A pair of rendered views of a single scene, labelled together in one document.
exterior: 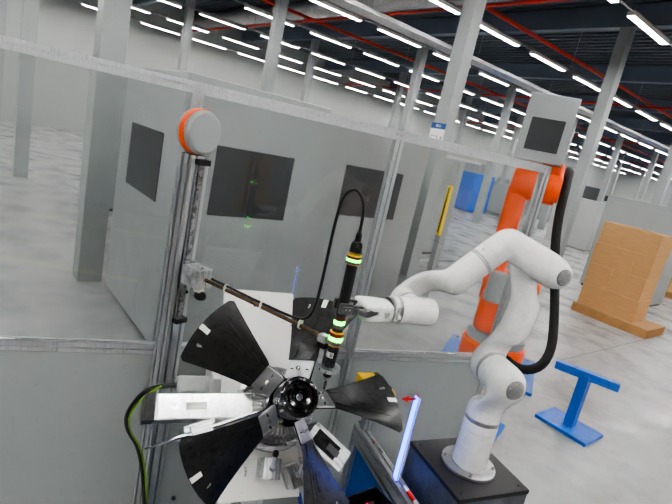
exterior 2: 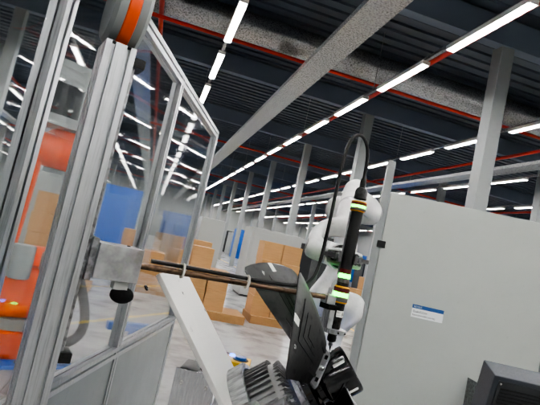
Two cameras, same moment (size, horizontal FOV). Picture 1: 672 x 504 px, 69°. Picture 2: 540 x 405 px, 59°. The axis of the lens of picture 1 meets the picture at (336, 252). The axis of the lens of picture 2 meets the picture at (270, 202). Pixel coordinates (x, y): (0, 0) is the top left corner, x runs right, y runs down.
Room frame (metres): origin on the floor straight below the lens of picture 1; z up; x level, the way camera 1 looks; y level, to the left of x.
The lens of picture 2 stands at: (0.98, 1.23, 1.47)
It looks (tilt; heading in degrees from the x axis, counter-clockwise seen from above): 5 degrees up; 297
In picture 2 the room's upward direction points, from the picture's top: 12 degrees clockwise
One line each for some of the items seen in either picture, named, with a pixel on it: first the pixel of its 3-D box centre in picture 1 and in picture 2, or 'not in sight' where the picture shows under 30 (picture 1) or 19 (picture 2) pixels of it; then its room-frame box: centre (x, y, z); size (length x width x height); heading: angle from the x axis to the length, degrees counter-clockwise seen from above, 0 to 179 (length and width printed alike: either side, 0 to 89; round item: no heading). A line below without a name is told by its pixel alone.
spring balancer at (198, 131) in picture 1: (199, 131); (126, 12); (1.75, 0.56, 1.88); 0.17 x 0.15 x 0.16; 114
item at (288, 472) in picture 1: (294, 474); not in sight; (1.36, -0.02, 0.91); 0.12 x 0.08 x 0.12; 24
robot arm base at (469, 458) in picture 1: (474, 441); not in sight; (1.56, -0.62, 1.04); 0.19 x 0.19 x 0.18
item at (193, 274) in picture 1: (196, 275); (112, 260); (1.70, 0.48, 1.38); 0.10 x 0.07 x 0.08; 59
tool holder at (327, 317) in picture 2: (329, 353); (333, 314); (1.38, -0.05, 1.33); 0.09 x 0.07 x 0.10; 59
